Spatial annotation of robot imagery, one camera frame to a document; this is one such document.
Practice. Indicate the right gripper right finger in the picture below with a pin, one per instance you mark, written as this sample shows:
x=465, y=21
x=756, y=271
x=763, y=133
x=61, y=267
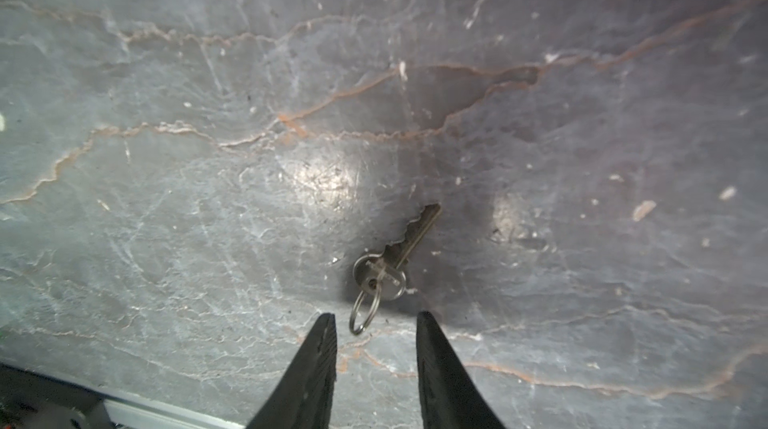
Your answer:
x=448, y=397

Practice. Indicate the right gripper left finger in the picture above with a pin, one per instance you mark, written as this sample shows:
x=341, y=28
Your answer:
x=303, y=397

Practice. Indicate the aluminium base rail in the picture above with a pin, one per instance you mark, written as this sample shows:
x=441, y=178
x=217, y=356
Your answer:
x=31, y=400

